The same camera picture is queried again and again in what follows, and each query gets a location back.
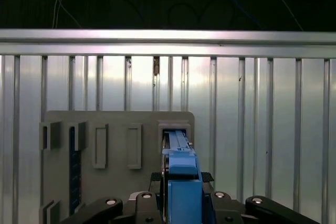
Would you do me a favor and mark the grey plastic parts rack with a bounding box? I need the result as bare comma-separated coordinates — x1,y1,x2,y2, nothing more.
39,110,196,224

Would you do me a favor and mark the thin blue wire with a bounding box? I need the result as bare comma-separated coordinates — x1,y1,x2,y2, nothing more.
218,0,265,29

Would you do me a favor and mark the RAM stick with blue label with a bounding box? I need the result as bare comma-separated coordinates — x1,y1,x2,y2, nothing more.
69,126,81,214

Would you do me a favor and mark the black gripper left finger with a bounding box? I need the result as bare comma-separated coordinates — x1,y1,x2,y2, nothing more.
60,172,165,224

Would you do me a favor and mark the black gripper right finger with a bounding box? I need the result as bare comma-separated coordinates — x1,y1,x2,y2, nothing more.
201,172,323,224

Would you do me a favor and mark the hard disk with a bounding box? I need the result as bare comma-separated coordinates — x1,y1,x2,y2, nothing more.
160,129,218,224

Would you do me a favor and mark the thin white wire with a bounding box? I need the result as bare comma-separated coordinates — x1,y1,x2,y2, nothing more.
52,0,68,29
46,0,83,29
257,0,305,32

